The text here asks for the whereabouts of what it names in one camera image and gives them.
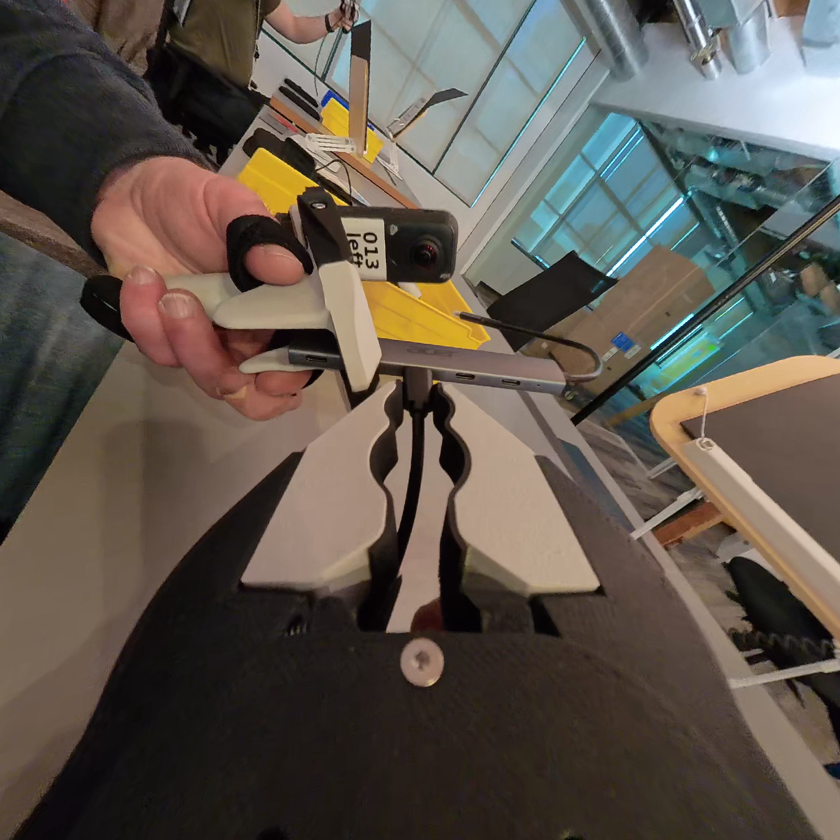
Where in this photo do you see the cardboard box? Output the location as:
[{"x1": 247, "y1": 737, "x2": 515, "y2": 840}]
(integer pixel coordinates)
[{"x1": 523, "y1": 245, "x2": 720, "y2": 364}]

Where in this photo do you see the person's jeans leg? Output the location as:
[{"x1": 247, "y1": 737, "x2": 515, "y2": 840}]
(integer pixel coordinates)
[{"x1": 0, "y1": 234, "x2": 122, "y2": 542}]

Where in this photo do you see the yellow plastic bin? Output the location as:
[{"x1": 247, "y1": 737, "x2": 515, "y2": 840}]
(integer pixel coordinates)
[{"x1": 234, "y1": 99, "x2": 477, "y2": 351}]

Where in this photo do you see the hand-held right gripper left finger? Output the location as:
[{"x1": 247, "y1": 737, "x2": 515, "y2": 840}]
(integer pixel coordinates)
[{"x1": 242, "y1": 384, "x2": 403, "y2": 624}]

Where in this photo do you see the white tablet stand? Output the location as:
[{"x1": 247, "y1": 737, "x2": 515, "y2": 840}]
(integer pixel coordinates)
[{"x1": 650, "y1": 355, "x2": 840, "y2": 644}]

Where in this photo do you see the black hub cable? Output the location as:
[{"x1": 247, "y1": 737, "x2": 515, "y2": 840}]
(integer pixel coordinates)
[{"x1": 456, "y1": 310, "x2": 606, "y2": 385}]

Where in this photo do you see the grey usb hub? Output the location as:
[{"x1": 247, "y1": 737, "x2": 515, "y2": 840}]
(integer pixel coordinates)
[{"x1": 287, "y1": 334, "x2": 569, "y2": 397}]

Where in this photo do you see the light wooden desk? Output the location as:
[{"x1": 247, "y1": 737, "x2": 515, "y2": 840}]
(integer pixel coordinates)
[{"x1": 243, "y1": 79, "x2": 421, "y2": 211}]

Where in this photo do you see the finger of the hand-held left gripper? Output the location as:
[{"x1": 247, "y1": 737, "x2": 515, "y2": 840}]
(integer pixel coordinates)
[{"x1": 315, "y1": 256, "x2": 384, "y2": 396}]

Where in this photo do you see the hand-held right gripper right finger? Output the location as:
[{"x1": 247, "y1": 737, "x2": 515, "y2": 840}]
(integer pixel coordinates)
[{"x1": 434, "y1": 384, "x2": 601, "y2": 618}]

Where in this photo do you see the black usb-c cable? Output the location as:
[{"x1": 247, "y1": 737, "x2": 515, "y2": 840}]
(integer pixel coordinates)
[{"x1": 392, "y1": 368, "x2": 437, "y2": 620}]

